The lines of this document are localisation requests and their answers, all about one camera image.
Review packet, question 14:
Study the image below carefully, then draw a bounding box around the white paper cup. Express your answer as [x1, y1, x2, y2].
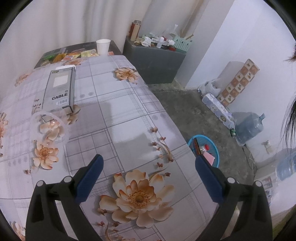
[96, 39, 111, 56]

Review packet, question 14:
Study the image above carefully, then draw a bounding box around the tile patterned roll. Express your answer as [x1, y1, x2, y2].
[217, 59, 260, 107]

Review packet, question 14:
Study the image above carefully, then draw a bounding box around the small yellow packet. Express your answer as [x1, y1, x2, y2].
[80, 49, 99, 58]

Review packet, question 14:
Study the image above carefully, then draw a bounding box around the blue water jug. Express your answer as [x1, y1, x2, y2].
[233, 112, 265, 146]
[275, 152, 296, 181]

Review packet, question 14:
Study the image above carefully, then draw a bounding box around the brown thermos bottle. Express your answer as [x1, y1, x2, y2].
[129, 20, 141, 42]

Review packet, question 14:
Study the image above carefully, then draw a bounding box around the green patterned box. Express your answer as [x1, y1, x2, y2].
[174, 36, 193, 52]

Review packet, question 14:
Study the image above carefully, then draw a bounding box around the grey cable box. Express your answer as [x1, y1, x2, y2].
[42, 65, 76, 112]

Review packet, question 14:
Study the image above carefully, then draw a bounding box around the person's dark hair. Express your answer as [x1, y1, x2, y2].
[280, 43, 296, 153]

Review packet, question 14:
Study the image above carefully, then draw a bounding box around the small orange packet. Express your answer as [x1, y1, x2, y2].
[54, 53, 80, 62]

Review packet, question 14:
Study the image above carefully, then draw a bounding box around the wall socket with plug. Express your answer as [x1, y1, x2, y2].
[261, 140, 273, 153]

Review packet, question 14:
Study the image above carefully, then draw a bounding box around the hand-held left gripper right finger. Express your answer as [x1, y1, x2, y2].
[195, 155, 273, 241]

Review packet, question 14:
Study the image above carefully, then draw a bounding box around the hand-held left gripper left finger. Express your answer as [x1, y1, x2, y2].
[26, 154, 104, 241]

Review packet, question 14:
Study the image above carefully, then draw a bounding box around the small green packet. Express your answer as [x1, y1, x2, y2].
[43, 54, 58, 66]

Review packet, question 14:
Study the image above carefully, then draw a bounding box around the pink packet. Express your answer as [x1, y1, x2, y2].
[205, 152, 216, 166]

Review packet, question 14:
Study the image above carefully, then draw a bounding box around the white plastic bag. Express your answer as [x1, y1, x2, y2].
[198, 79, 223, 98]

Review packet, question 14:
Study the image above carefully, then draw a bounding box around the grey cabinet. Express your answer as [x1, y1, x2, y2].
[122, 36, 187, 84]

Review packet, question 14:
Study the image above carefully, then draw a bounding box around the blue plastic basket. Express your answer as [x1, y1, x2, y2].
[187, 135, 220, 168]

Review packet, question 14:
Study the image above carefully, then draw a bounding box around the floral tablecloth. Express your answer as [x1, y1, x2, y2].
[0, 54, 219, 241]

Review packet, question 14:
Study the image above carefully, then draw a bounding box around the clear plastic cup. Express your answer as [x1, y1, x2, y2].
[31, 111, 69, 149]

